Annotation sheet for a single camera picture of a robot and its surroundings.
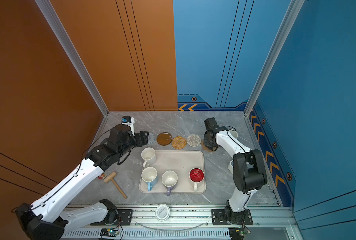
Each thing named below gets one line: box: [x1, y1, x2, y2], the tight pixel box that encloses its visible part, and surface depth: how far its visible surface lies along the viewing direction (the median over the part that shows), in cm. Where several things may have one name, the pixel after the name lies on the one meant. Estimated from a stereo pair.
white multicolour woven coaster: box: [186, 134, 202, 147], surface depth 104 cm
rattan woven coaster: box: [171, 136, 187, 150], surface depth 104 cm
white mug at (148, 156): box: [141, 147, 157, 168], surface depth 88 cm
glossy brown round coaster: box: [156, 132, 173, 146], surface depth 105 cm
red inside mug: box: [189, 167, 205, 192], surface depth 82 cm
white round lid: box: [155, 204, 171, 222], surface depth 71 cm
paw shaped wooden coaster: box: [201, 141, 213, 152], surface depth 101 cm
